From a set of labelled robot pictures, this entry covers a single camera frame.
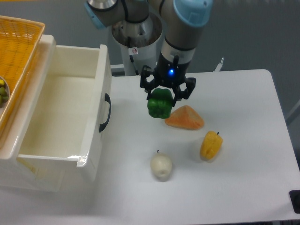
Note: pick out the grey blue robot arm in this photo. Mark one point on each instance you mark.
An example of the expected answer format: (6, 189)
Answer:
(182, 20)

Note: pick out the bowl of green fruit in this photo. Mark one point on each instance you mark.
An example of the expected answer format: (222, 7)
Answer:
(4, 92)

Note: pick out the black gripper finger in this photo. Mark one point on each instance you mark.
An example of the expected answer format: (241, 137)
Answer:
(144, 84)
(180, 94)

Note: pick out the white open drawer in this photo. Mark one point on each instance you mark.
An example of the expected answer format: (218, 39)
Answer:
(63, 133)

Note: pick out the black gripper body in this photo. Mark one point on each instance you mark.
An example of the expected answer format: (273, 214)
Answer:
(172, 66)

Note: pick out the white metal frame bracket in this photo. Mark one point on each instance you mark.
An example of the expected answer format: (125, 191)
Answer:
(219, 65)

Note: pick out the orange triangular bread piece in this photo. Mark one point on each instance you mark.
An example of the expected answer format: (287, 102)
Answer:
(185, 117)

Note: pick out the black drawer handle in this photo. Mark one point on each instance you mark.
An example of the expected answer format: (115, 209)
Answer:
(107, 113)

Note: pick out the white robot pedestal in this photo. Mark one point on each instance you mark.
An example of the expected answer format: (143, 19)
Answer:
(138, 43)

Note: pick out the green bell pepper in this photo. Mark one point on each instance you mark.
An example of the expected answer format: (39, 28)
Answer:
(160, 103)

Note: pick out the white pear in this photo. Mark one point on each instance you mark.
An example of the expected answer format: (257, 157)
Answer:
(161, 166)

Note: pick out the black table corner fixture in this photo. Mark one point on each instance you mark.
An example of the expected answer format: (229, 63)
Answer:
(295, 200)

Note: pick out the yellow bell pepper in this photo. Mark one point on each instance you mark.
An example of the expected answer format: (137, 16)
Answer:
(211, 145)

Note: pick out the yellow woven basket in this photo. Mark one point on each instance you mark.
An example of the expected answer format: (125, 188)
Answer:
(19, 39)

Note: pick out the white drawer cabinet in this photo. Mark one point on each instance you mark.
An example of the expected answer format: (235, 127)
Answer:
(16, 170)

